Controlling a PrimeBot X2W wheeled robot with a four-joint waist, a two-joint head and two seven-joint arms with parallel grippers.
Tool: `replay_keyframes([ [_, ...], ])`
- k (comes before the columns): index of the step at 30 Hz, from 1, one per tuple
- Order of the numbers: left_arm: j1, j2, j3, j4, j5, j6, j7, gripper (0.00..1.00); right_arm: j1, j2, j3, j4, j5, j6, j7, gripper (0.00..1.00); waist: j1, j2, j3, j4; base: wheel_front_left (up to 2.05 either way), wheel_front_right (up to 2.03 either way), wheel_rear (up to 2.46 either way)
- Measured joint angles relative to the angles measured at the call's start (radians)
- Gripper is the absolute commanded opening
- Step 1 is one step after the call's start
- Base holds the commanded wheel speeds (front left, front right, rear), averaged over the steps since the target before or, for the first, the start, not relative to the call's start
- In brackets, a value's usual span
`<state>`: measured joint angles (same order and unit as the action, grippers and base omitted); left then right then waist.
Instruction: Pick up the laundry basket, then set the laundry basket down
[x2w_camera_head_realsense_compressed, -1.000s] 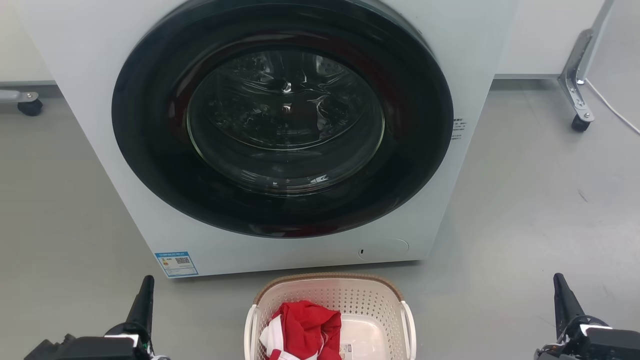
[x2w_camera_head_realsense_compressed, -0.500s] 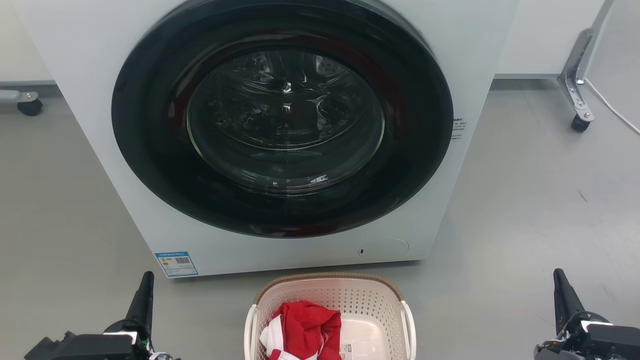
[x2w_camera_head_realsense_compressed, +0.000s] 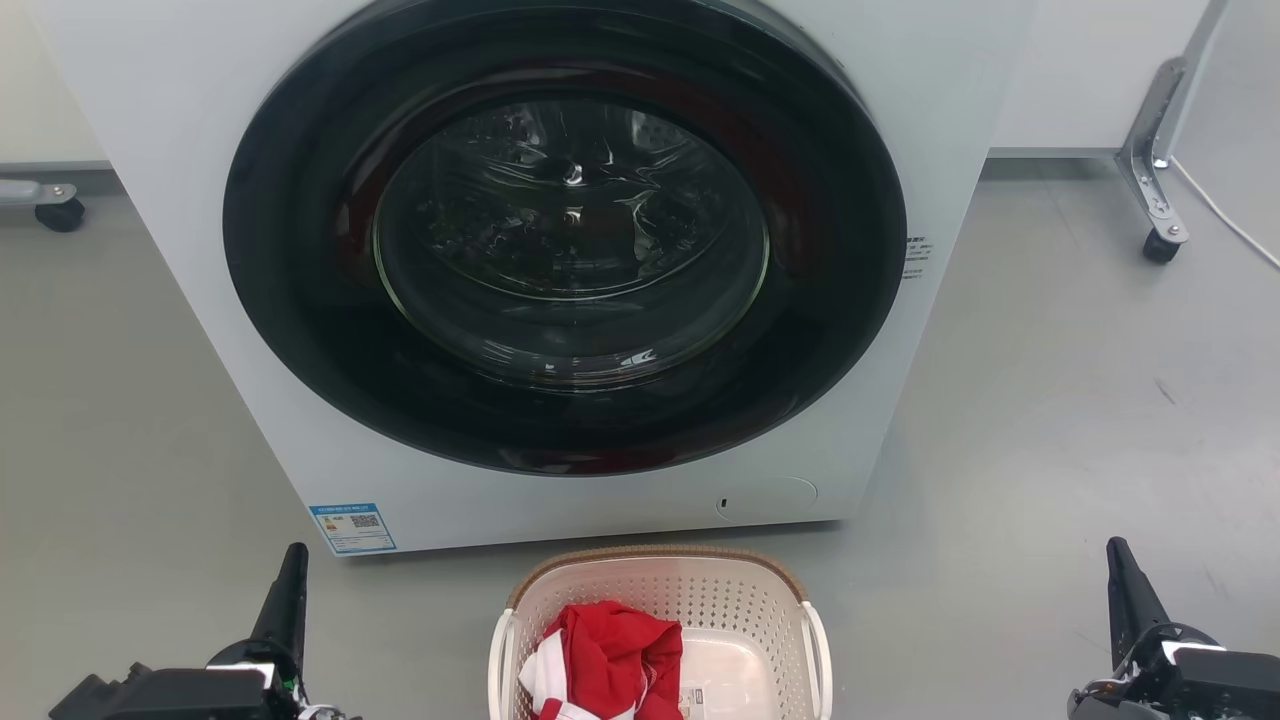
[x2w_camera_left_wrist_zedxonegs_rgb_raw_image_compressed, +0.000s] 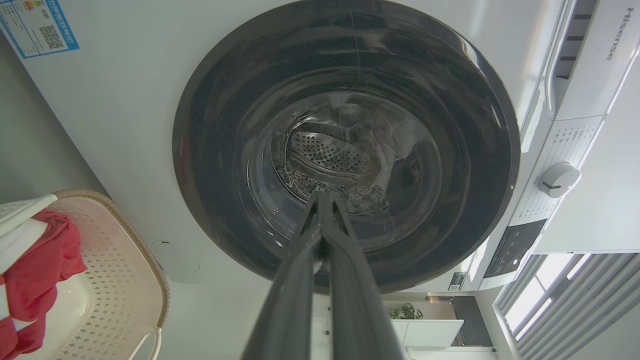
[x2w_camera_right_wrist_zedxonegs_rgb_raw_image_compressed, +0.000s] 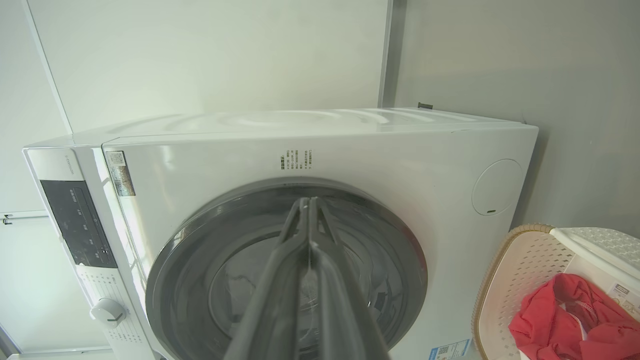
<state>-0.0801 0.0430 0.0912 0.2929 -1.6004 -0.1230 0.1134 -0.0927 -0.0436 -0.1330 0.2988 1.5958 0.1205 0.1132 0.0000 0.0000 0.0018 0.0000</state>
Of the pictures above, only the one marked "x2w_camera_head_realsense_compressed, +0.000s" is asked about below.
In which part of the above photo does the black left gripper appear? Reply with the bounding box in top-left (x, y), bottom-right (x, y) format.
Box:
top-left (110, 543), bottom-right (309, 720)

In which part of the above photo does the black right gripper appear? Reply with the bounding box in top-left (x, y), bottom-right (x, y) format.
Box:
top-left (1070, 537), bottom-right (1280, 720)

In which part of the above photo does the white perforated laundry basket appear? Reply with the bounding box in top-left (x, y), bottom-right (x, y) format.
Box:
top-left (488, 546), bottom-right (833, 720)

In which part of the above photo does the blue energy label sticker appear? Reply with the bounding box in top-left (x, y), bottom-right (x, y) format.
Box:
top-left (309, 503), bottom-right (398, 556)

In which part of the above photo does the black round washer door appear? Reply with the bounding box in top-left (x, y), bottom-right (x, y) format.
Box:
top-left (222, 0), bottom-right (908, 477)

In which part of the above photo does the red and white garment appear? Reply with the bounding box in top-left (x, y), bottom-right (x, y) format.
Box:
top-left (518, 601), bottom-right (685, 720)

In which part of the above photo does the white oval filter cover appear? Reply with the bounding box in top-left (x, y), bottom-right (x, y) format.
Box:
top-left (715, 475), bottom-right (819, 521)

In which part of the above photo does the grey leg with black caster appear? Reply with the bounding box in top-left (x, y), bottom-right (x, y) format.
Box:
top-left (0, 180), bottom-right (87, 234)

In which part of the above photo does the white front-load washing machine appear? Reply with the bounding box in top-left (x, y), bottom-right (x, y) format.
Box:
top-left (28, 0), bottom-right (1041, 557)

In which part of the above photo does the white partition panel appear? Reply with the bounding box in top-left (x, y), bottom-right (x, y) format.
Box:
top-left (0, 0), bottom-right (111, 169)
top-left (990, 0), bottom-right (1213, 158)

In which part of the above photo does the white floor cable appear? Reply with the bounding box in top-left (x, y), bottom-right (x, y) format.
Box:
top-left (1170, 157), bottom-right (1280, 271)

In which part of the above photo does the grey metal frame with caster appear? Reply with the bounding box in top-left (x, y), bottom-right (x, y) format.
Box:
top-left (1116, 0), bottom-right (1231, 265)

